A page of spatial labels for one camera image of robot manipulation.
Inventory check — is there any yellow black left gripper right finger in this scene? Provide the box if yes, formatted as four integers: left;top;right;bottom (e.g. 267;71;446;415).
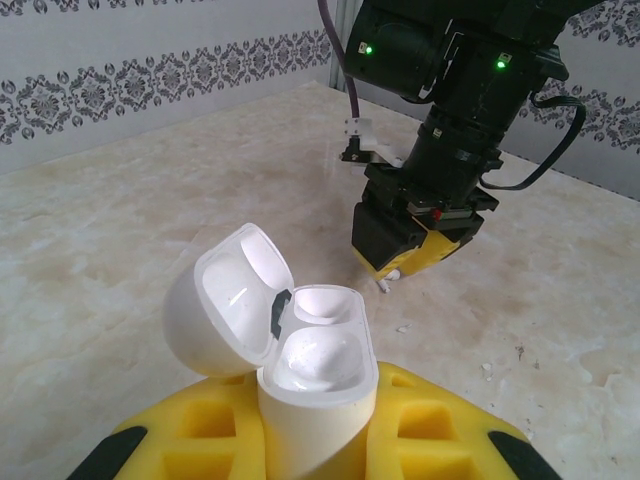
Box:
363;362;559;480

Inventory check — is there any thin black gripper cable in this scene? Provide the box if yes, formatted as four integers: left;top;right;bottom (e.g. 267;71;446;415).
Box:
479;89;589;192

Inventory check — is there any white wireless earbud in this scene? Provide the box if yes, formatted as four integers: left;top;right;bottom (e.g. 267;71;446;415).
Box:
377;267;404;295

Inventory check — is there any white earbud charging case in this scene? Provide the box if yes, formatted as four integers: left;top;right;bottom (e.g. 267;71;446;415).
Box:
163;223;379;480

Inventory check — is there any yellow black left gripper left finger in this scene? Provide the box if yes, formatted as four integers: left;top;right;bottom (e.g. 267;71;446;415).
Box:
67;372;266;480

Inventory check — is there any aluminium frame post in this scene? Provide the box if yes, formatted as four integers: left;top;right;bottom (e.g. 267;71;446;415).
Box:
329;0;352;94

